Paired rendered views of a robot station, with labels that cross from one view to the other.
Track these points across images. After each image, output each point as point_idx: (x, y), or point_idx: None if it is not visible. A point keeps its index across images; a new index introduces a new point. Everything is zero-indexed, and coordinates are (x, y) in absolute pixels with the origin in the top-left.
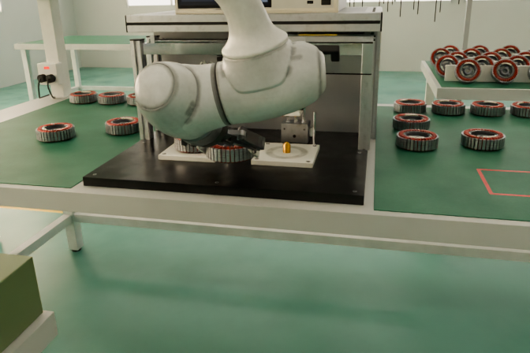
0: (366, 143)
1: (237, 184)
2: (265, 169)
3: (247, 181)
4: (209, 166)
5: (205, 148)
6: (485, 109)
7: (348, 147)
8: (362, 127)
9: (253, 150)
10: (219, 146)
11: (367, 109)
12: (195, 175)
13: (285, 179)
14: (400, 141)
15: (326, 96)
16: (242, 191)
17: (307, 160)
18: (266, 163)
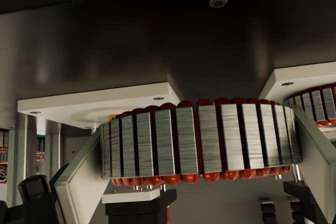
0: (13, 142)
1: (120, 11)
2: (112, 78)
3: (103, 34)
4: (285, 56)
5: (299, 138)
6: (5, 158)
7: (46, 127)
8: (19, 169)
9: (37, 193)
10: (215, 181)
11: (10, 204)
12: (333, 15)
13: (6, 68)
14: (0, 140)
15: (124, 187)
16: None
17: (41, 113)
18: (128, 92)
